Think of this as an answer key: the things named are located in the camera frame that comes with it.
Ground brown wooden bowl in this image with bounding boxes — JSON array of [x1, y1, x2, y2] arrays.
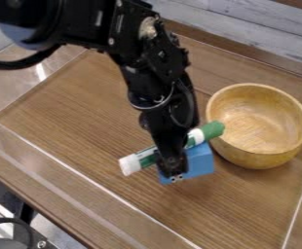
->
[[205, 83, 302, 170]]

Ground clear acrylic tray wall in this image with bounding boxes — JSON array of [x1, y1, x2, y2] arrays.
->
[[0, 42, 302, 249]]

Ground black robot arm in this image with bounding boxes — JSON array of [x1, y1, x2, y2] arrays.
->
[[0, 0, 199, 178]]

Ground blue foam block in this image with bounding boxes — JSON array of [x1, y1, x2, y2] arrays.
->
[[157, 142, 215, 185]]

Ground green and white marker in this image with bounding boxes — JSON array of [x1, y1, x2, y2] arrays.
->
[[118, 121, 225, 176]]

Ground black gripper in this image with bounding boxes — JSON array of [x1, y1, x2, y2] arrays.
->
[[137, 96, 199, 181]]

